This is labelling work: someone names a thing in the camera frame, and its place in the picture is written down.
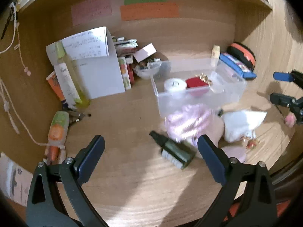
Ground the black orange zip case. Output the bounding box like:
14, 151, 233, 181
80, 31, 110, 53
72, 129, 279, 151
226, 42, 256, 71

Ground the orange green tube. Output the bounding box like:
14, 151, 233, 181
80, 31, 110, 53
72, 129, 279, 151
46, 111, 69, 165

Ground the dark green spray bottle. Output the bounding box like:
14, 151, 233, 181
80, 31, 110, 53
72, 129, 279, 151
149, 131, 196, 170

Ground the red jewelry box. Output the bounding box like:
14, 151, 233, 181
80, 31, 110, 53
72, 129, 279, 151
185, 76, 210, 89

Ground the hanging white cord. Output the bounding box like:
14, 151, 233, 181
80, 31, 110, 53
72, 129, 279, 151
0, 2, 48, 147

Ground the pink paper note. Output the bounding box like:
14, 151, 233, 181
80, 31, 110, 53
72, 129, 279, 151
71, 0, 112, 26

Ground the orange packet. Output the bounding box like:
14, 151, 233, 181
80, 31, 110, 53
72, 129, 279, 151
46, 71, 66, 103

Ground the orange paper strip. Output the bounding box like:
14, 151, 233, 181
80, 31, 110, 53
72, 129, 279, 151
120, 2, 179, 22

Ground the pink striped pouch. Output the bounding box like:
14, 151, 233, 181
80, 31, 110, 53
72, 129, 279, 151
164, 104, 214, 147

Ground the white paper file stand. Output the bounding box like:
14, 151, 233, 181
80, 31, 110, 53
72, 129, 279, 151
61, 27, 125, 100

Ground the clear plastic storage bin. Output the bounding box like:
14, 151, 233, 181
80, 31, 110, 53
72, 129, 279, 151
151, 58, 247, 117

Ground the white tape roll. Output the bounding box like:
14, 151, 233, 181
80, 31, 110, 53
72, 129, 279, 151
164, 78, 187, 93

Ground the white towel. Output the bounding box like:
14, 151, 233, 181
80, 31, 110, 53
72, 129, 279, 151
221, 110, 267, 143

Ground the clear glass bowl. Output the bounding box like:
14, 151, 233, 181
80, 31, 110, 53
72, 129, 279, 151
133, 61, 162, 79

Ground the cream tube bottle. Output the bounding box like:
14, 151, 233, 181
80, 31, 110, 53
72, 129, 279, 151
211, 45, 220, 67

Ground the tall yellow-green bottle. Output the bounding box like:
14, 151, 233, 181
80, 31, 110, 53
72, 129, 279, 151
55, 41, 90, 108

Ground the blue patchwork pouch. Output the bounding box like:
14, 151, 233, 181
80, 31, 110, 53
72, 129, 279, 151
219, 53, 257, 80

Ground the stack of books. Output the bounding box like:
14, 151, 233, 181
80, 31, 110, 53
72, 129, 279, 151
112, 36, 138, 90

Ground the white box with print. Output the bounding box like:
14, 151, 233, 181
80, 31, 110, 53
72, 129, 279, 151
0, 152, 33, 207

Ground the small pink white box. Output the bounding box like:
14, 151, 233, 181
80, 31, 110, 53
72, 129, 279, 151
134, 43, 157, 63

